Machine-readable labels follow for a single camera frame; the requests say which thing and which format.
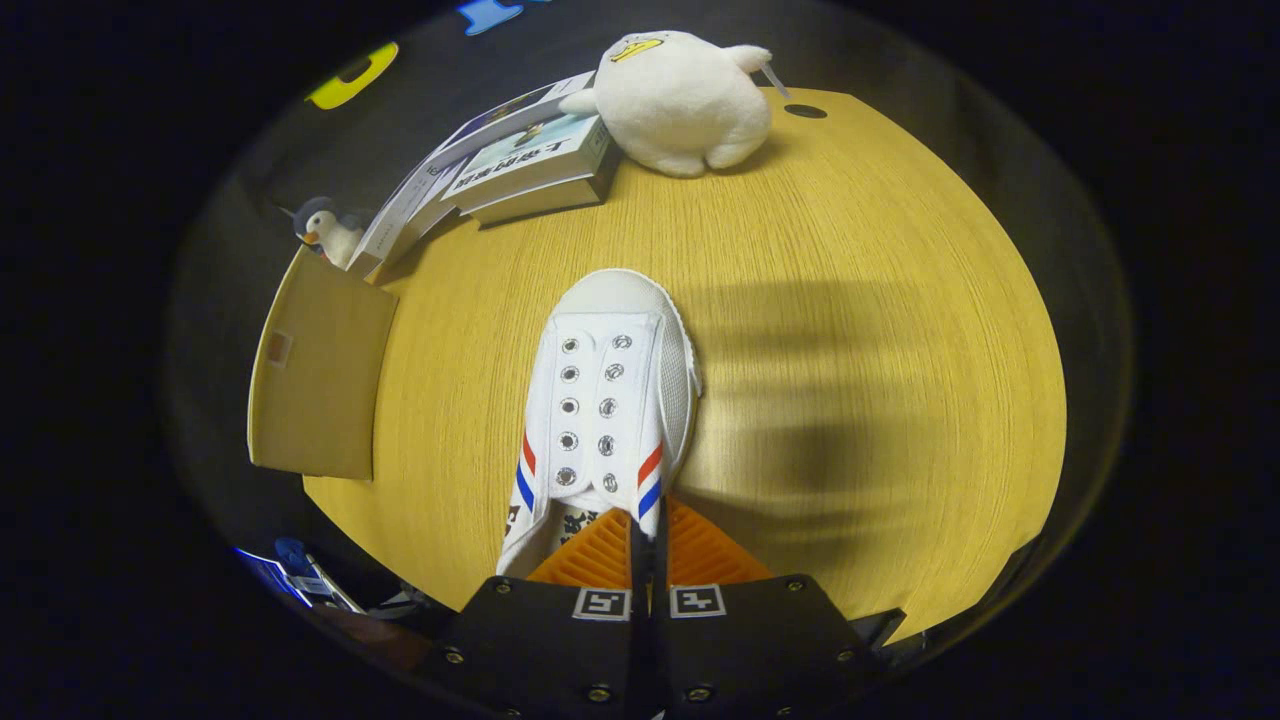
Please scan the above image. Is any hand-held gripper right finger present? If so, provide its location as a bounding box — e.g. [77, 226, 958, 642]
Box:
[650, 497, 891, 720]

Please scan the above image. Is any white duck plush toy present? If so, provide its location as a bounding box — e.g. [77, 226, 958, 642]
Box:
[558, 30, 791, 179]

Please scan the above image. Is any blue and grey device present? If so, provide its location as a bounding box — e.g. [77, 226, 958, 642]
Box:
[275, 537, 366, 613]

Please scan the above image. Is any book with portrait cover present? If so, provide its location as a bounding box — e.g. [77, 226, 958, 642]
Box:
[345, 165, 466, 284]

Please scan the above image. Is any white canvas shoe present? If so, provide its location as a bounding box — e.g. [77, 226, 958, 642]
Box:
[497, 268, 701, 581]

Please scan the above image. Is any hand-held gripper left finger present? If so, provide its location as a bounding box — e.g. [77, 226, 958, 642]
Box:
[415, 505, 656, 720]

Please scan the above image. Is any book with pale green cover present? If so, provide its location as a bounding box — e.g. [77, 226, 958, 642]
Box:
[440, 112, 621, 229]

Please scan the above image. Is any blue penguin plush toy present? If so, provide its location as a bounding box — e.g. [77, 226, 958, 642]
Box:
[290, 196, 366, 269]

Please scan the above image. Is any beige fabric storage box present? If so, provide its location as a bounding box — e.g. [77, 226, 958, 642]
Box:
[248, 245, 399, 481]

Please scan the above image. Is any white-framed blue panel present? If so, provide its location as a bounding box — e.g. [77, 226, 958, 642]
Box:
[235, 545, 311, 606]

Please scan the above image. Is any book with night photo cover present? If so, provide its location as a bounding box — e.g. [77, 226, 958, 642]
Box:
[425, 72, 601, 171]

